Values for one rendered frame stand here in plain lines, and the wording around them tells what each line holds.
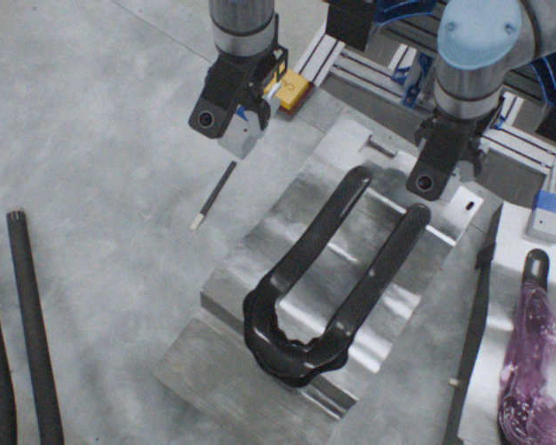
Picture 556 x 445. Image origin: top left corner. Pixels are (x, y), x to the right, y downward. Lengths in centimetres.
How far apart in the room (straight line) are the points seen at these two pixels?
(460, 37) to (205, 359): 56
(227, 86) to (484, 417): 57
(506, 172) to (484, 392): 100
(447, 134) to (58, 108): 69
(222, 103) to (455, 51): 30
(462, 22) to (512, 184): 123
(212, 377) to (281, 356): 10
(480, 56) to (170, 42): 70
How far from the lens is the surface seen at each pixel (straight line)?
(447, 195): 99
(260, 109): 87
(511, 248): 107
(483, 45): 67
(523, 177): 189
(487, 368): 98
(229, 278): 90
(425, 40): 138
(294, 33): 225
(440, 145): 83
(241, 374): 95
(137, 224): 109
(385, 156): 107
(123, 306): 105
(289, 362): 94
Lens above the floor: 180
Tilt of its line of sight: 69 degrees down
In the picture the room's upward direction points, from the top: 3 degrees clockwise
